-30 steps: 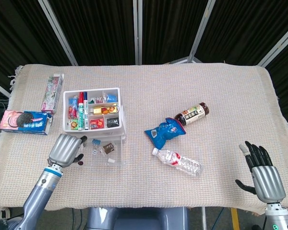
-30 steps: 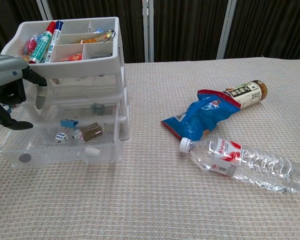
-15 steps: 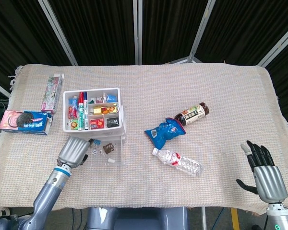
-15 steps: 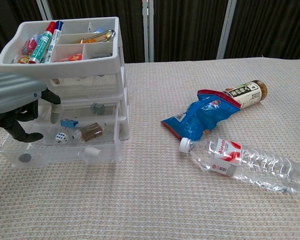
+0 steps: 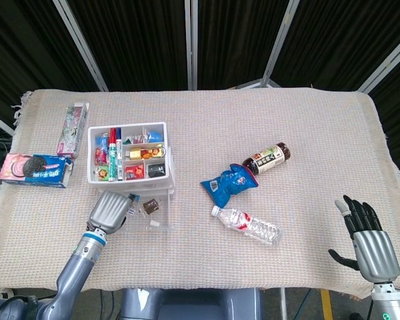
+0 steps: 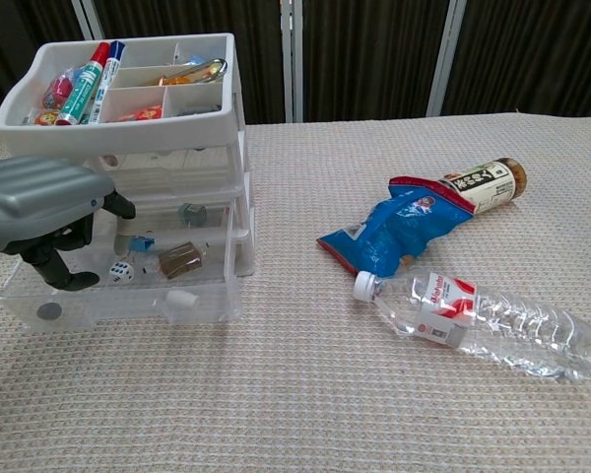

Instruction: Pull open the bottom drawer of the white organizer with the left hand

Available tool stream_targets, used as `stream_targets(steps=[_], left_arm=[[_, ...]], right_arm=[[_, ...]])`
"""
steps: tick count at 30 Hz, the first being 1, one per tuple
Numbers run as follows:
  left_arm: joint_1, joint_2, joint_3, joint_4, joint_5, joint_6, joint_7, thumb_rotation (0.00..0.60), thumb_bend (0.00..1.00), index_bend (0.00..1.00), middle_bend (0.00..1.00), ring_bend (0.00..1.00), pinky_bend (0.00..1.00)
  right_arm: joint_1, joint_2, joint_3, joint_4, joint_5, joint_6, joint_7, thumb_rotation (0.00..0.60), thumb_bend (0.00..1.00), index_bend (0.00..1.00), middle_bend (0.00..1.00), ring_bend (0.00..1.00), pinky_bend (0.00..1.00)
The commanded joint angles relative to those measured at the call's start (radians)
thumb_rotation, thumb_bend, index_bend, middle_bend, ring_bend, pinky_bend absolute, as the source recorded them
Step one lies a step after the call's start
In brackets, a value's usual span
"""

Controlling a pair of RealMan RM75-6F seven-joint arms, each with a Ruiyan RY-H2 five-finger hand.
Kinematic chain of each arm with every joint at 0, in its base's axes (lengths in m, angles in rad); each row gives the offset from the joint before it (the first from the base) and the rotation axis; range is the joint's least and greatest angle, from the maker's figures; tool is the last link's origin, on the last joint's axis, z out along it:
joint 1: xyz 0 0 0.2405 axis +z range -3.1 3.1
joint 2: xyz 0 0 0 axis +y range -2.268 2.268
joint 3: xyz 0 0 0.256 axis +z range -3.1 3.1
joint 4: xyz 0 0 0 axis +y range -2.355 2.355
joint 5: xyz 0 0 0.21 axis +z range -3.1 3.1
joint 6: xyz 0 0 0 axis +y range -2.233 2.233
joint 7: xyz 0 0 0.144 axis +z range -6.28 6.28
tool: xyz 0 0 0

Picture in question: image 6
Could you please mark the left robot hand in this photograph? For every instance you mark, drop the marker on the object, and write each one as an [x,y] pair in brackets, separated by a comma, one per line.
[34,197]

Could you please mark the clear plastic drawer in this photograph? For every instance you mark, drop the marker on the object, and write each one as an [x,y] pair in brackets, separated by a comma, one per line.
[143,165]
[157,217]
[128,310]

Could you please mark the white die with black pips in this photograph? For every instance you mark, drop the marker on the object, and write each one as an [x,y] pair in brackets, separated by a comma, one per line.
[121,272]

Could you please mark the yellow lion candy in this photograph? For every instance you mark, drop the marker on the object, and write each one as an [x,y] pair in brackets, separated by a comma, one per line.
[46,118]

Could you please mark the red wrapped candy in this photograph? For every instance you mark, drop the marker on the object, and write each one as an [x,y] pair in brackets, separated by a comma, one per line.
[59,88]

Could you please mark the red cap green marker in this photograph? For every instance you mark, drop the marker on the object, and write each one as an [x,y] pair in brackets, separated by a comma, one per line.
[79,93]

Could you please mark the grey round disc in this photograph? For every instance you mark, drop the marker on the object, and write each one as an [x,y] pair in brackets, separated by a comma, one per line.
[49,310]

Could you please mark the blue binder clip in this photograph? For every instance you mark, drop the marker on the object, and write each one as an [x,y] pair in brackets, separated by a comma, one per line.
[140,245]

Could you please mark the blue wrapped candy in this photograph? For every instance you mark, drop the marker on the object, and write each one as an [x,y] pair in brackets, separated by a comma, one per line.
[79,72]

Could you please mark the red candy packet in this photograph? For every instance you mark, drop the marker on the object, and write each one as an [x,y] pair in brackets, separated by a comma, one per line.
[145,113]

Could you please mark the blue cap white marker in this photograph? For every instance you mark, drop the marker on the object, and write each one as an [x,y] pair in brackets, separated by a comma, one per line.
[109,69]

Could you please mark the brown wrapped packet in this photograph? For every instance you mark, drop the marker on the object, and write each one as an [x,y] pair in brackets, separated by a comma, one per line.
[179,260]

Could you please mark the small white cylinder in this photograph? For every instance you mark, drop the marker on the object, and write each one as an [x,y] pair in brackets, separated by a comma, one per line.
[179,299]

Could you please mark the blue foil packet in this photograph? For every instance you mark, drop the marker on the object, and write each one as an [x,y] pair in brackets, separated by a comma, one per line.
[196,60]

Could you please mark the beige woven tablecloth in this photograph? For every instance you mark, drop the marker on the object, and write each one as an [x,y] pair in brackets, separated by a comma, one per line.
[276,394]

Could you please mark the blue snack bag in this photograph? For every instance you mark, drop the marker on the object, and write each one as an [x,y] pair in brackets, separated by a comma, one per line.
[389,231]

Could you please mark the black folding screen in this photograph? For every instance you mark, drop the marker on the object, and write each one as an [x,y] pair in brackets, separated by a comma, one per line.
[374,49]

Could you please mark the brown sauce bottle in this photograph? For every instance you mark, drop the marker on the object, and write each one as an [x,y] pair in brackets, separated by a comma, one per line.
[487,184]

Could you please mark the clear plastic water bottle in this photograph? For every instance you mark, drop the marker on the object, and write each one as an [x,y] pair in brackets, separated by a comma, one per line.
[473,315]

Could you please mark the white plastic drawer organizer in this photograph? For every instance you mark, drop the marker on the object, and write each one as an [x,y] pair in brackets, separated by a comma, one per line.
[103,135]

